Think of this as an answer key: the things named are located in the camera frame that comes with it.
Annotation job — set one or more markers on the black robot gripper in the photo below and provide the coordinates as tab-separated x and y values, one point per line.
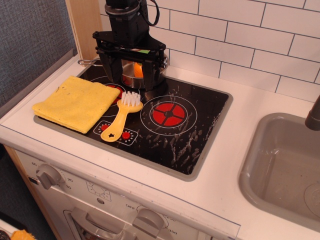
130	40

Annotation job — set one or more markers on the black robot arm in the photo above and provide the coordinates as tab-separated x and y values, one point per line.
127	9

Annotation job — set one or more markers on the yellow white-bristled brush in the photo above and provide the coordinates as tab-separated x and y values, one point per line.
130	102

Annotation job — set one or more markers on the black toy stove top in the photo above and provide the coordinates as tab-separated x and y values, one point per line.
172	133

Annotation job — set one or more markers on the orange toy food piece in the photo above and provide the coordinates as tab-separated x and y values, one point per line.
138	71

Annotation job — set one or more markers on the silver metal pot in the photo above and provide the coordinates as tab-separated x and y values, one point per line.
128	78

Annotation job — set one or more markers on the yellow folded cloth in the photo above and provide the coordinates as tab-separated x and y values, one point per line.
77	104

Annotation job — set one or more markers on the light wooden side panel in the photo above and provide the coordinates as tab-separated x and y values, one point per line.
85	19

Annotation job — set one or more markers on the grey left oven knob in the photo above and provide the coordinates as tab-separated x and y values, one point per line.
48	176

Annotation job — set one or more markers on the grey oven knob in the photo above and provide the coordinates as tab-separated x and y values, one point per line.
48	176
148	222

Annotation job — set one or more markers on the white toy oven front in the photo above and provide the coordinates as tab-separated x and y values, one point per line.
79	209

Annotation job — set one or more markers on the grey right oven knob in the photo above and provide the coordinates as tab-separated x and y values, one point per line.
148	222

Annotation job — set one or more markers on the grey plastic sink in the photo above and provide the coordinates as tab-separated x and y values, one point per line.
281	171

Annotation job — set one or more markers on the grey faucet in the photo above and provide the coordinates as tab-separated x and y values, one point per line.
312	120

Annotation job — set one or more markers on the orange object bottom left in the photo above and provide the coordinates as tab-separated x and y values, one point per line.
22	235

